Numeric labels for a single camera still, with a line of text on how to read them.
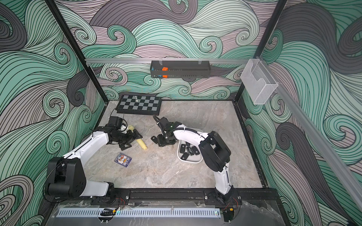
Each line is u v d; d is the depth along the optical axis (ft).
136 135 2.61
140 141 3.00
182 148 2.97
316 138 1.69
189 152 2.90
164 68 2.87
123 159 2.80
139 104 3.73
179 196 2.43
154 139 3.12
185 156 2.88
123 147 2.57
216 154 1.62
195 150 2.94
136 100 3.76
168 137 2.16
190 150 2.94
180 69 3.12
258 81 2.52
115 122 2.30
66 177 1.37
